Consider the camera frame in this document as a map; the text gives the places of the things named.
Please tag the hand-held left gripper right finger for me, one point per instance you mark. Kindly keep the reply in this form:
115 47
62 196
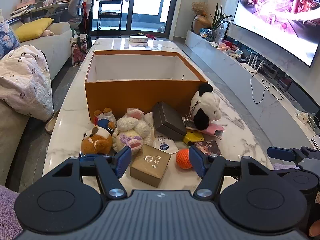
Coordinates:
196 162

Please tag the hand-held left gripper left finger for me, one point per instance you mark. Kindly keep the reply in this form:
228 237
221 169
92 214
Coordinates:
123 158

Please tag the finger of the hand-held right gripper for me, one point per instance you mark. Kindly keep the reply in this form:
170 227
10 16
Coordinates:
282 153

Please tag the dark purple card box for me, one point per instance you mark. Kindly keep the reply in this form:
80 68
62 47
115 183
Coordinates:
210 147

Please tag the brown plush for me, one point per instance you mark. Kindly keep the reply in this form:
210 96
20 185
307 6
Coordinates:
96 142

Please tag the pink notebook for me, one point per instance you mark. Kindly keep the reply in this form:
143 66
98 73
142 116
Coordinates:
212 129

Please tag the dark grey box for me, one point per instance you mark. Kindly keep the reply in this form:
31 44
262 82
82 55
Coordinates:
170 122

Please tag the black and white panda plush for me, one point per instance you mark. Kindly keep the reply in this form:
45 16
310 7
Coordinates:
207 105

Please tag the orange cardboard box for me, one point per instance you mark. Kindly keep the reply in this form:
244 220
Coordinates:
140 92

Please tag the person's right hand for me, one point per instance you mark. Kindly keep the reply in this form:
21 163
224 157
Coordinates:
315 230

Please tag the lilac fuzzy item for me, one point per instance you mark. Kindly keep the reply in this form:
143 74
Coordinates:
282 166

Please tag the orange crochet ball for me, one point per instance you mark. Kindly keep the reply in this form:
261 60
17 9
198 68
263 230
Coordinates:
182 158

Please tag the yellow tape measure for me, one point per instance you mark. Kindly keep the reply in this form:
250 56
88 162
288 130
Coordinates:
193 137

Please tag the gold gift box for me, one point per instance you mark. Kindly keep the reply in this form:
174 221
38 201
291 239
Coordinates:
150 166

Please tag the white and purple crochet bunny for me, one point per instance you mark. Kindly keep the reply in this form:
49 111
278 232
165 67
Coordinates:
130 130

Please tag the white pouch with blue label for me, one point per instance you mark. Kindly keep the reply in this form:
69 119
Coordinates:
162 146

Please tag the white power strip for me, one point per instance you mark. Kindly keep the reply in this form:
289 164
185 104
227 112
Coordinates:
303 117

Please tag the white paper booklet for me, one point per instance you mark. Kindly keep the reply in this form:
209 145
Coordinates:
149 123

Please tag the white marble television console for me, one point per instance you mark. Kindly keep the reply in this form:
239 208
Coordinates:
262 100

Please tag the white router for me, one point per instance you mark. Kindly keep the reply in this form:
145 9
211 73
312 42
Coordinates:
252 67

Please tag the small white device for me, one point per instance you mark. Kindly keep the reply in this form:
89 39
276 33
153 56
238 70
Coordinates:
235 53

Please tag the printed shopping bag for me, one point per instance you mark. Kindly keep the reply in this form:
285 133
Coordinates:
78 52

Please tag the small pink item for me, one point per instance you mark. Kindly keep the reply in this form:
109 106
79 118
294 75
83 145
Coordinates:
223 47

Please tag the flat white box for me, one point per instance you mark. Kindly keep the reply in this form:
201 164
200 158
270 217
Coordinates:
138 38

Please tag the purple fuzzy cloth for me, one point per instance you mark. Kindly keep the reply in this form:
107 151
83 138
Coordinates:
8 210

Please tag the white printed blanket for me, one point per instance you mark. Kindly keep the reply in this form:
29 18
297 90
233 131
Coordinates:
22 80

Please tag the grey sofa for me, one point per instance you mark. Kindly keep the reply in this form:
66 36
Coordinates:
57 45

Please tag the golden vase with dried flowers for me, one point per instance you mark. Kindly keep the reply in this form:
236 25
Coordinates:
201 22

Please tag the large television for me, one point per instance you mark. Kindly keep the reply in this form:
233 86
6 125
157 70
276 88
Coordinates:
275 10

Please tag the green potted plant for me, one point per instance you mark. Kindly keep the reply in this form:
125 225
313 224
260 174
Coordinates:
217 20

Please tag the black trolley cart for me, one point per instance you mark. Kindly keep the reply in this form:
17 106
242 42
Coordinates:
110 12

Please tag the glass sliding door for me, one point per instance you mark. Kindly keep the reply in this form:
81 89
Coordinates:
145 5

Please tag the yellow pillow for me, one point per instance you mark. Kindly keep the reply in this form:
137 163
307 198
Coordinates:
32 30

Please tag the grey desk chair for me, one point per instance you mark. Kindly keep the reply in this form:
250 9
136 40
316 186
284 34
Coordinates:
75 2

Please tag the blue patterned pillow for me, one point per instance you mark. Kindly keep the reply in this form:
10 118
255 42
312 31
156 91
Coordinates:
7 40

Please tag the cluttered desk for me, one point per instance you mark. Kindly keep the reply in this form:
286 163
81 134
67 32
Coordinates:
42 8

